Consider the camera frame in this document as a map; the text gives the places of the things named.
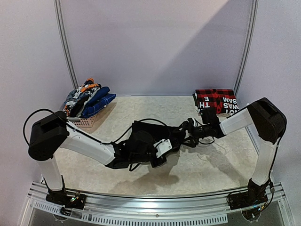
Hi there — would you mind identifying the black t-shirt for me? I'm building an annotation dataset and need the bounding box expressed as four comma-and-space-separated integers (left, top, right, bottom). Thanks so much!
132, 121, 186, 152

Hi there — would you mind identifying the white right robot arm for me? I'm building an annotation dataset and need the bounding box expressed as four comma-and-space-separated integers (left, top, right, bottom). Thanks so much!
178, 97, 287, 205

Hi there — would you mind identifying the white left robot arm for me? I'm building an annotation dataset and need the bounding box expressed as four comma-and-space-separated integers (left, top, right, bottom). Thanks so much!
24, 108, 172, 204

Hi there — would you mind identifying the camouflage orange garment pile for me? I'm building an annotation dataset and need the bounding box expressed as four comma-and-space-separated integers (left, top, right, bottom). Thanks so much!
63, 78, 102, 117

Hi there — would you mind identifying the red black plaid shirt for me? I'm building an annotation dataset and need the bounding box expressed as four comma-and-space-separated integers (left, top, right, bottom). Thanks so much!
192, 89, 239, 115

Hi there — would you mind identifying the blue plaid garment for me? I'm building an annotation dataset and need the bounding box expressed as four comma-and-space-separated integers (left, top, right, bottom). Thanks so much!
80, 87, 116, 118

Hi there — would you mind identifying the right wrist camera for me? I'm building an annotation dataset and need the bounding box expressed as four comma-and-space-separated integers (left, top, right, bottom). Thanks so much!
187, 118, 198, 127

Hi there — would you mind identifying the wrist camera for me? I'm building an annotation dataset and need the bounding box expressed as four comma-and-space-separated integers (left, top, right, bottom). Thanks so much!
187, 118, 198, 127
153, 139, 172, 158

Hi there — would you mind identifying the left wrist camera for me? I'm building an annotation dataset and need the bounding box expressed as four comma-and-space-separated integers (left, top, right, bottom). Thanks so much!
153, 139, 172, 158

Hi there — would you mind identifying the right aluminium frame post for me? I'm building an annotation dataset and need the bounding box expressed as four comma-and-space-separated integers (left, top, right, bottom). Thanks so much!
233, 0, 259, 96

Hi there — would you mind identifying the aluminium frame post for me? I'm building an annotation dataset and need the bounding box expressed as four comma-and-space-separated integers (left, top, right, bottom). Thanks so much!
54, 0, 78, 89
233, 0, 259, 96

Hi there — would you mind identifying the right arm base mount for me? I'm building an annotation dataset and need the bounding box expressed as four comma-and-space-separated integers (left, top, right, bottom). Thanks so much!
226, 191, 274, 212

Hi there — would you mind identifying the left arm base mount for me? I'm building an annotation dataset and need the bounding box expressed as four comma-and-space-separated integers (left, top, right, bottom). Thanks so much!
46, 189, 87, 210

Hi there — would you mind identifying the aluminium front rail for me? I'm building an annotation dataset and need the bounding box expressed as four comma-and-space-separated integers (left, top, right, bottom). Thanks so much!
21, 182, 293, 226

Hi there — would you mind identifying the left aluminium frame post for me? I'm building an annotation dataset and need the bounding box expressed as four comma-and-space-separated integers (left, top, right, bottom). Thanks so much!
54, 0, 78, 89

